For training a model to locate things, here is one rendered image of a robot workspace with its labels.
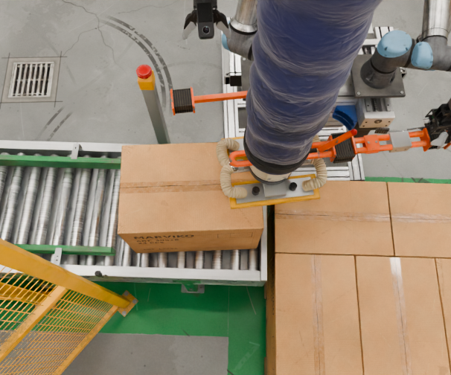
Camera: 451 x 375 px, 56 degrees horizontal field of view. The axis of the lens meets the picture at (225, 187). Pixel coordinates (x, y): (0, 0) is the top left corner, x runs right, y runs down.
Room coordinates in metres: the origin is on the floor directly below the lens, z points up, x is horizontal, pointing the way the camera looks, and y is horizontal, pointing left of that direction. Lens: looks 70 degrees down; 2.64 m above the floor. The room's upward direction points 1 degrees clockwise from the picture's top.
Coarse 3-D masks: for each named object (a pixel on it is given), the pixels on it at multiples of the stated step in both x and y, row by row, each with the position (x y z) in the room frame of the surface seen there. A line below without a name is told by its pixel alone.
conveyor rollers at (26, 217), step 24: (0, 168) 0.84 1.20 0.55; (24, 168) 0.86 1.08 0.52; (48, 168) 0.85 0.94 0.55; (72, 168) 0.86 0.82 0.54; (0, 192) 0.71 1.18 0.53; (48, 192) 0.72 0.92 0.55; (96, 192) 0.72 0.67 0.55; (24, 216) 0.58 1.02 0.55; (48, 216) 0.59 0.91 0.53; (96, 216) 0.59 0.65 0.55; (24, 240) 0.46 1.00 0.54; (72, 240) 0.46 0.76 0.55; (96, 240) 0.47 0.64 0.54; (72, 264) 0.34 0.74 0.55; (144, 264) 0.35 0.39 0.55; (216, 264) 0.36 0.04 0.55
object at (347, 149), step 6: (336, 132) 0.72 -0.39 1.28; (342, 132) 0.72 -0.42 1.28; (330, 138) 0.69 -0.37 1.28; (348, 138) 0.70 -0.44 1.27; (336, 144) 0.68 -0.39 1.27; (342, 144) 0.68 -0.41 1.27; (348, 144) 0.68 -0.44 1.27; (354, 144) 0.67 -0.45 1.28; (330, 150) 0.66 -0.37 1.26; (336, 150) 0.65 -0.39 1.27; (342, 150) 0.65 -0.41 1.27; (348, 150) 0.65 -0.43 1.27; (354, 150) 0.65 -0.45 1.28; (336, 156) 0.63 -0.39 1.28; (342, 156) 0.63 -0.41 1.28; (348, 156) 0.63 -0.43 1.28; (354, 156) 0.63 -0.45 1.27; (336, 162) 0.62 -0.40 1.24
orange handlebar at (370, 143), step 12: (204, 96) 0.86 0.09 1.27; (216, 96) 0.87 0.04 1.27; (228, 96) 0.87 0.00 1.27; (240, 96) 0.87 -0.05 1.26; (420, 132) 0.74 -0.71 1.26; (312, 144) 0.68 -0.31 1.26; (372, 144) 0.68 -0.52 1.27; (420, 144) 0.69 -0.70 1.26; (312, 156) 0.63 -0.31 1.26; (324, 156) 0.63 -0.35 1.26
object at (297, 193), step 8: (296, 176) 0.60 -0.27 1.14; (304, 176) 0.60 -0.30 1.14; (312, 176) 0.60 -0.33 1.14; (232, 184) 0.56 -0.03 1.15; (240, 184) 0.56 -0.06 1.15; (248, 184) 0.56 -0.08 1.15; (256, 184) 0.56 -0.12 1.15; (288, 184) 0.57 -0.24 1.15; (296, 184) 0.56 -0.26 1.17; (248, 192) 0.53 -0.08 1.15; (256, 192) 0.52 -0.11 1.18; (288, 192) 0.53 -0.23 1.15; (296, 192) 0.53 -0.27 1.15; (304, 192) 0.54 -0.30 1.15; (312, 192) 0.54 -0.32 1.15; (232, 200) 0.50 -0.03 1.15; (240, 200) 0.50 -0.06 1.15; (248, 200) 0.50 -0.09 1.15; (256, 200) 0.50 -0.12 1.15; (264, 200) 0.50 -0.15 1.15; (272, 200) 0.50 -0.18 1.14; (280, 200) 0.50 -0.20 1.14; (288, 200) 0.50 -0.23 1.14; (296, 200) 0.50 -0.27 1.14; (304, 200) 0.51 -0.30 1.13; (232, 208) 0.47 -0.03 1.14
